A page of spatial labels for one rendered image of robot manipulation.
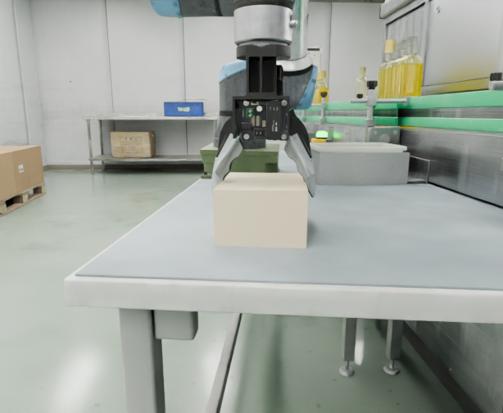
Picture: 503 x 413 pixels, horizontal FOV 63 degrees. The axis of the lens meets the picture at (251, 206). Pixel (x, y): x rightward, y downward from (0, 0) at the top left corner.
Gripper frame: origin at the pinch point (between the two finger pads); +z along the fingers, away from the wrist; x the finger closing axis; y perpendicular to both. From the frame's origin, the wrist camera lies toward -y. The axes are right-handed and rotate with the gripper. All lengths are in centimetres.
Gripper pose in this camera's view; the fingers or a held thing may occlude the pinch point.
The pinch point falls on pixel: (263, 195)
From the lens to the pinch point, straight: 60.5
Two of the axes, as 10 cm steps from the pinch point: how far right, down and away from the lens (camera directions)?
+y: -0.9, 2.2, -9.7
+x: 10.0, 0.2, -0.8
